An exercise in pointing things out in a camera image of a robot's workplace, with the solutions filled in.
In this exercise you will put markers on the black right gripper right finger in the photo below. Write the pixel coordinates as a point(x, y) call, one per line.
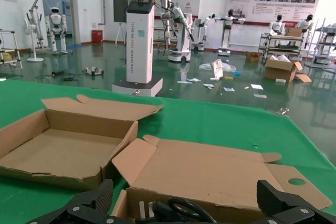
point(273, 197)

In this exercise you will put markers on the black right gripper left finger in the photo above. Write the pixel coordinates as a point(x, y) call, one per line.
point(102, 197)

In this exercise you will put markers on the cardboard box with torn edge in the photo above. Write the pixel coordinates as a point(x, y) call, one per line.
point(65, 150)

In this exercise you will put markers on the open cardboard box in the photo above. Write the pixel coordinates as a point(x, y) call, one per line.
point(281, 70)

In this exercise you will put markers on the small brown cardboard box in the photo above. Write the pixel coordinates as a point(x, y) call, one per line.
point(253, 57)

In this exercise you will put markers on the red box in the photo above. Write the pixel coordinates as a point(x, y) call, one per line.
point(96, 36)

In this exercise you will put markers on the closed cardboard box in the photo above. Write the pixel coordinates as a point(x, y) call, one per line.
point(293, 32)

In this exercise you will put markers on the green table cloth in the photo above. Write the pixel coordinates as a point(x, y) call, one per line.
point(210, 121)

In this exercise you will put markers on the white paper sheet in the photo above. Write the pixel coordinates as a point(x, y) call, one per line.
point(256, 86)
point(260, 95)

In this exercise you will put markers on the blue white booklet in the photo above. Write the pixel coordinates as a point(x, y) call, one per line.
point(229, 89)
point(208, 85)

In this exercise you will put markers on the white grey floor device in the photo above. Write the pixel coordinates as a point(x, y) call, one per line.
point(93, 70)

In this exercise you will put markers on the black power adapter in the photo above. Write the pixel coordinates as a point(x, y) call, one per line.
point(58, 72)

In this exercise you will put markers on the white red paper bag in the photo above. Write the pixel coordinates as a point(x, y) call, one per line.
point(218, 69)

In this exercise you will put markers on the clear plastic bag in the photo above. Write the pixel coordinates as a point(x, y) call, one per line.
point(207, 66)

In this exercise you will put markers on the metal shelf cart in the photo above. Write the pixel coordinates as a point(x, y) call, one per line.
point(281, 45)

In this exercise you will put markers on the white tower robot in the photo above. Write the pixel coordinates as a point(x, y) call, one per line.
point(140, 45)

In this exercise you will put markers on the tall metal rack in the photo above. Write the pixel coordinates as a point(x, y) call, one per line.
point(324, 43)

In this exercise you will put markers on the white pipe rack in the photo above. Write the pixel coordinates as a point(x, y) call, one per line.
point(10, 58)

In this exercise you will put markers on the white robot with spread arms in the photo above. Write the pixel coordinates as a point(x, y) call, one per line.
point(227, 32)

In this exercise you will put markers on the white humanoid torso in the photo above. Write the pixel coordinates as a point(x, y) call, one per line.
point(277, 26)
point(305, 23)

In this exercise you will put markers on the white wheeled robot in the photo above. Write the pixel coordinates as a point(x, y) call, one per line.
point(181, 37)

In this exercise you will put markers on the white humanoid robot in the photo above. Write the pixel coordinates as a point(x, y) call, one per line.
point(55, 24)

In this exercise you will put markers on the white standing fan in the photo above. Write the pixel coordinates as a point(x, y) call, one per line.
point(32, 27)

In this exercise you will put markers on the black screen on stand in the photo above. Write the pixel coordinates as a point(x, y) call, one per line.
point(119, 9)

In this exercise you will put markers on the glass door with frame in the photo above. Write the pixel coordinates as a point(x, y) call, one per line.
point(65, 6)

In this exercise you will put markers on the white lifting gantry frame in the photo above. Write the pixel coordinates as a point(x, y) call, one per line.
point(33, 6)

